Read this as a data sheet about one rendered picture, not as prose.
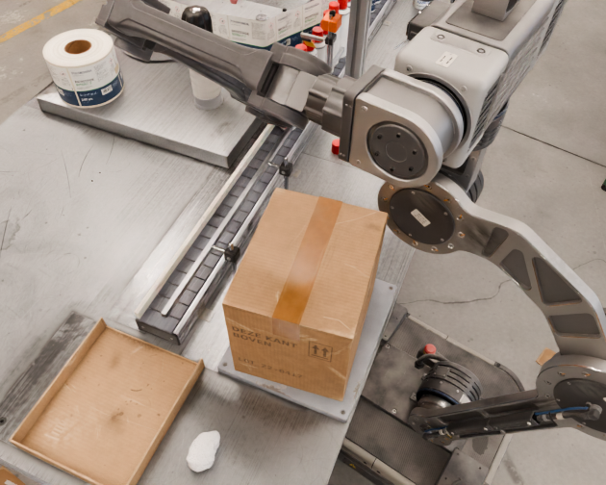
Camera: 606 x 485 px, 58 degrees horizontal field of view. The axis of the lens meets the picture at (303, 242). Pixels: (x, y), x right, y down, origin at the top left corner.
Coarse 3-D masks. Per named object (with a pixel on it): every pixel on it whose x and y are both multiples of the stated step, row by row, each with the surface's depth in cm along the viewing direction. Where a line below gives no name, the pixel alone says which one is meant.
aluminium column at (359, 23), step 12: (360, 0) 139; (360, 12) 140; (348, 24) 144; (360, 24) 143; (348, 36) 146; (360, 36) 145; (348, 48) 149; (360, 48) 148; (348, 60) 152; (360, 60) 150; (348, 72) 155; (360, 72) 154
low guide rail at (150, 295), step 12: (264, 132) 157; (252, 156) 152; (240, 168) 148; (228, 180) 145; (216, 204) 140; (204, 216) 137; (192, 240) 133; (180, 252) 130; (168, 264) 128; (168, 276) 127; (156, 288) 123; (144, 300) 121
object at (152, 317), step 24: (384, 0) 211; (336, 72) 181; (264, 144) 159; (288, 144) 159; (240, 192) 147; (216, 216) 142; (240, 216) 142; (192, 264) 132; (216, 264) 134; (168, 288) 128; (192, 288) 128; (144, 312) 124
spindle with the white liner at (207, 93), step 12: (192, 12) 147; (204, 12) 147; (192, 24) 147; (204, 24) 148; (192, 72) 159; (192, 84) 163; (204, 84) 161; (216, 84) 164; (204, 96) 165; (216, 96) 167; (204, 108) 168
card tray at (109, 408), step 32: (96, 352) 122; (128, 352) 122; (160, 352) 122; (64, 384) 117; (96, 384) 118; (128, 384) 118; (160, 384) 118; (192, 384) 117; (32, 416) 111; (64, 416) 113; (96, 416) 113; (128, 416) 113; (160, 416) 113; (32, 448) 109; (64, 448) 109; (96, 448) 109; (128, 448) 109; (96, 480) 105; (128, 480) 106
